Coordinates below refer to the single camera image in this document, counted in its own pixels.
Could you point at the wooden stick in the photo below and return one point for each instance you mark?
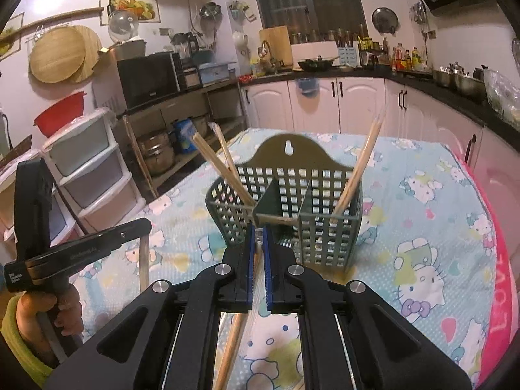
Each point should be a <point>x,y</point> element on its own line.
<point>140,158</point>

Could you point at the blender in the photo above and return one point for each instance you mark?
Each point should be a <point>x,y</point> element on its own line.
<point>185,46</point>

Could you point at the blue cartoon printed tablecloth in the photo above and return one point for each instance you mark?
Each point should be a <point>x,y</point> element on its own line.
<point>406,211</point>

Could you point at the round wooden board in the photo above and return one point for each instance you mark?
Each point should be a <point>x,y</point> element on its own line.
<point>93,53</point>

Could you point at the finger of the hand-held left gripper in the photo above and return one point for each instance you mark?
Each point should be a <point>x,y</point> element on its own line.
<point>130,231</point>

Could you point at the hanging steel colander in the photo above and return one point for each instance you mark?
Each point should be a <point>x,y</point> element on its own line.
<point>210,12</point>

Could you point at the black wok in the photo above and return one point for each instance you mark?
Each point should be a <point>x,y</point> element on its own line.
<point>317,64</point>

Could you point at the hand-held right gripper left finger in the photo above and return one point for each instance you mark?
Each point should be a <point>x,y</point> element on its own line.
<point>252,268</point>

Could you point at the red plastic basin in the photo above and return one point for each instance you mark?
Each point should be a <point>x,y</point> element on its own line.
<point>61,115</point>

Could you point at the fruit wall poster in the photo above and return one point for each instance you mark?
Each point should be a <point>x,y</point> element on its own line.
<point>130,8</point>
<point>10,38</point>

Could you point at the light blue knife block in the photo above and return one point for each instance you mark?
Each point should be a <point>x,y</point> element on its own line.
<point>348,57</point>

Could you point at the single bamboo chopstick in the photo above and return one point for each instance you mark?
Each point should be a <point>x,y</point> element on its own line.
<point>232,337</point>

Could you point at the person's left hand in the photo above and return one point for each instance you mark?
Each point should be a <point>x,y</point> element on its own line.
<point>71,317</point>

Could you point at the black microwave oven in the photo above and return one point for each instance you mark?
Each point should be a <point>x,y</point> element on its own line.
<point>148,79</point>

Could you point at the light blue plastic box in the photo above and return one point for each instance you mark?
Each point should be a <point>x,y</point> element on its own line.
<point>217,72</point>

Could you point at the wall power socket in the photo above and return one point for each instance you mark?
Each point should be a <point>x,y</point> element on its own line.
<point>430,33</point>

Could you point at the dark hanging pot lid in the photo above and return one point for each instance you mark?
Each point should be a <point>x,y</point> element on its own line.
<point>385,20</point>

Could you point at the large steel stockpot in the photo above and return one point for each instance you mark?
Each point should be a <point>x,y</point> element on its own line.
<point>156,154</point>

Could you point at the clear plastic bag of food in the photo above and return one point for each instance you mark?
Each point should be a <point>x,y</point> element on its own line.
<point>503,93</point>

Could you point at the plastic drawer unit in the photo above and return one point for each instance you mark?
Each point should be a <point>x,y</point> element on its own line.
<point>8,199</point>
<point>97,170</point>

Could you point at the stainless steel pot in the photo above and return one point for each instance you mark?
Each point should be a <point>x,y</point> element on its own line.
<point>445,77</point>
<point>469,83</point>

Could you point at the white hanging pitcher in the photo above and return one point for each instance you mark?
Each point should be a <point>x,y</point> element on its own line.
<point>239,40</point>

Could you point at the row of glass jars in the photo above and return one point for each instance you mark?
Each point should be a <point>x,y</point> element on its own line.
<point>325,35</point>

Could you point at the kitchen faucet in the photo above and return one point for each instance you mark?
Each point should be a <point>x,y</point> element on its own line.
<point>265,50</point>

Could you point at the dark kitchen window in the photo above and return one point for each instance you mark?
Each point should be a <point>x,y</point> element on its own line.
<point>308,4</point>

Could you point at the wooden cutting board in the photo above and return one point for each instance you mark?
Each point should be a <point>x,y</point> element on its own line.
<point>276,46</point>

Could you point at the hanging metal kitchen tools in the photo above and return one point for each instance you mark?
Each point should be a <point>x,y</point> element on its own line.
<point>418,12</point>

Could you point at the metal shelf rack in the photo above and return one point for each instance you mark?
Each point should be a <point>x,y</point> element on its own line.
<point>211,89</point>

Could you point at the person's left forearm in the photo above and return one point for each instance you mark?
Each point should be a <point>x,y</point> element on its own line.
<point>10,333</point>

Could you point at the row of sauce bottles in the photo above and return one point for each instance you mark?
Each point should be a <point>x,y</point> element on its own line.
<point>406,59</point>

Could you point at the green plastic utensil holder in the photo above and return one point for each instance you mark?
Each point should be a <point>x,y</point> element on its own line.
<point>325,235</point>

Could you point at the black kitchen countertop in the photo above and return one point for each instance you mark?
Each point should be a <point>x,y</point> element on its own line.
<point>422,85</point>

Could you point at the bunch of bamboo chopsticks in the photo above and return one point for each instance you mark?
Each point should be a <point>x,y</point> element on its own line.
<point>361,170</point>

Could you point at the round bamboo tray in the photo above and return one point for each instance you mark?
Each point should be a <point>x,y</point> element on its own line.
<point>55,55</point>

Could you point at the glass pot lid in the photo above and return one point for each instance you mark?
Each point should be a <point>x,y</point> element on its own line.
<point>122,26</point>

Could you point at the blue canister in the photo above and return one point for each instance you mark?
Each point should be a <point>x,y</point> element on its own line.
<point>186,138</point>

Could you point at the long wooden rolling pin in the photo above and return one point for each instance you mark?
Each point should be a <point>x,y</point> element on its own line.
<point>53,20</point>

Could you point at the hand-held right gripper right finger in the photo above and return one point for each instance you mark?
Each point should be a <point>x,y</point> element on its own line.
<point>267,268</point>

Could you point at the blue plastic bag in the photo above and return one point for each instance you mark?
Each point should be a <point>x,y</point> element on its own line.
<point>306,86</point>

